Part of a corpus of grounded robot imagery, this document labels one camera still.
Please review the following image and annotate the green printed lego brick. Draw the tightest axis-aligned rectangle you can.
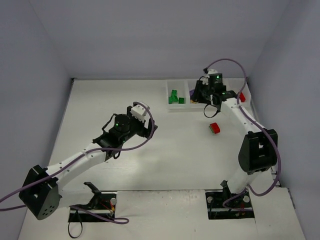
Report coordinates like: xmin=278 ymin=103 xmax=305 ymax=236
xmin=168 ymin=89 xmax=179 ymax=104
xmin=178 ymin=97 xmax=186 ymax=104

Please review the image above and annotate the red lego brick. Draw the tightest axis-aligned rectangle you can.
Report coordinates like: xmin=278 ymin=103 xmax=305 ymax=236
xmin=239 ymin=92 xmax=246 ymax=103

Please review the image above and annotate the purple flower lego brick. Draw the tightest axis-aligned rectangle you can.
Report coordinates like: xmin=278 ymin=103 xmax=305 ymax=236
xmin=189 ymin=89 xmax=194 ymax=97

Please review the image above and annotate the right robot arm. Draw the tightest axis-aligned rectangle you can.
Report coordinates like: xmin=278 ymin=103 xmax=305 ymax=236
xmin=190 ymin=69 xmax=278 ymax=194

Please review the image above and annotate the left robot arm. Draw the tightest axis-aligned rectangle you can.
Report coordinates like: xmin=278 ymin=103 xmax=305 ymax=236
xmin=18 ymin=102 xmax=158 ymax=220

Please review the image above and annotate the clear divided sorting tray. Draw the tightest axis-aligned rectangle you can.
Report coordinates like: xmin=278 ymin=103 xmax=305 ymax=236
xmin=166 ymin=78 xmax=252 ymax=112

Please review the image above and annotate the red green lego stack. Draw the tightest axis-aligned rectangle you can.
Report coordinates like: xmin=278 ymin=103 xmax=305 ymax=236
xmin=209 ymin=122 xmax=221 ymax=134

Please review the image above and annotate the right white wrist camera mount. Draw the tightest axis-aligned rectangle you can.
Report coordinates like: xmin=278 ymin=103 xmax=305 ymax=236
xmin=201 ymin=68 xmax=218 ymax=85

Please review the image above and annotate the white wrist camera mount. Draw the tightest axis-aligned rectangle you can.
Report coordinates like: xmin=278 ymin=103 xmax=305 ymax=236
xmin=201 ymin=68 xmax=218 ymax=85
xmin=130 ymin=102 xmax=150 ymax=123

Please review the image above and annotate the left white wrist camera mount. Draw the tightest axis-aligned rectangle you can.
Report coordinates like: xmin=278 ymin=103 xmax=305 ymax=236
xmin=130 ymin=102 xmax=150 ymax=123

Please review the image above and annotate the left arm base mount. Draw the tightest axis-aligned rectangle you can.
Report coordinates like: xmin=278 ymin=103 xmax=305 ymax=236
xmin=68 ymin=182 xmax=117 ymax=223

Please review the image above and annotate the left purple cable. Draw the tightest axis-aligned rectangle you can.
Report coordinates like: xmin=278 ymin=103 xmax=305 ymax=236
xmin=0 ymin=101 xmax=155 ymax=225

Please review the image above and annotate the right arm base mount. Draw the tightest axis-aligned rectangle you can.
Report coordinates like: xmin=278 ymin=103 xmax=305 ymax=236
xmin=205 ymin=180 xmax=255 ymax=220

